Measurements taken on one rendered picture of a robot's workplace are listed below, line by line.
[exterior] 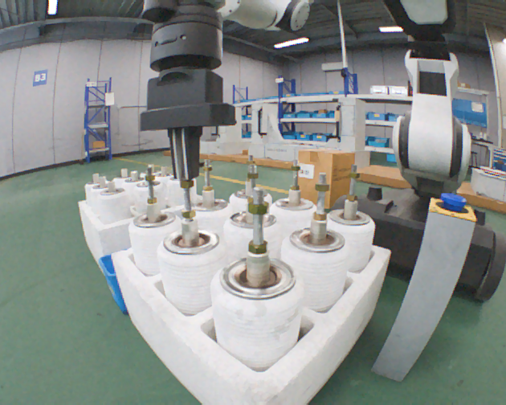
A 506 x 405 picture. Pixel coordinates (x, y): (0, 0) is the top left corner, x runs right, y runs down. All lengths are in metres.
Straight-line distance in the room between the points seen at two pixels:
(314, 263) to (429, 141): 0.37
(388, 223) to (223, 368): 0.57
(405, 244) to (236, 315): 0.56
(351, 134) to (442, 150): 1.96
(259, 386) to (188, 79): 0.31
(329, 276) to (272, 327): 0.11
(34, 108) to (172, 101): 6.38
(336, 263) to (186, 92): 0.26
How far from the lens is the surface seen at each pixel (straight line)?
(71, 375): 0.54
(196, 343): 0.28
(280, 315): 0.22
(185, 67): 0.28
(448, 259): 0.34
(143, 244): 0.40
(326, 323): 0.30
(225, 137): 3.69
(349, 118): 2.48
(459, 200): 0.34
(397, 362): 0.46
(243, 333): 0.24
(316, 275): 0.30
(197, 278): 0.30
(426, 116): 0.58
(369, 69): 9.39
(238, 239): 0.36
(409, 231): 0.69
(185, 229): 0.31
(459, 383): 0.56
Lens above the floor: 0.39
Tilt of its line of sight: 16 degrees down
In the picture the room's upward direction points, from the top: straight up
